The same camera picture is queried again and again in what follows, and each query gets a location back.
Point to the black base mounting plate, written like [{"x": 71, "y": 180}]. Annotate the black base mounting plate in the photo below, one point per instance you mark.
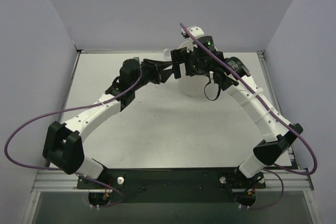
[{"x": 171, "y": 185}]

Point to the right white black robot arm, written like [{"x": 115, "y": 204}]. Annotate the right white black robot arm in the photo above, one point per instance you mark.
[{"x": 233, "y": 77}]

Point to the white paper bin cup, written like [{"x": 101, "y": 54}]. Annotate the white paper bin cup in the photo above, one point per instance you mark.
[{"x": 195, "y": 86}]

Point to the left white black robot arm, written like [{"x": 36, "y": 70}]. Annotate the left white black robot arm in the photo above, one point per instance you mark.
[{"x": 64, "y": 141}]

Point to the clear unlabelled plastic bottle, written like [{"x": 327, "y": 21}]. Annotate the clear unlabelled plastic bottle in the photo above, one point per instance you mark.
[{"x": 167, "y": 55}]

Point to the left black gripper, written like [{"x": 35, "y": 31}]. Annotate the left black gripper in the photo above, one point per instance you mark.
[{"x": 156, "y": 73}]

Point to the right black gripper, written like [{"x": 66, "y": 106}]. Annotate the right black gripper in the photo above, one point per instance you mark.
[{"x": 178, "y": 61}]

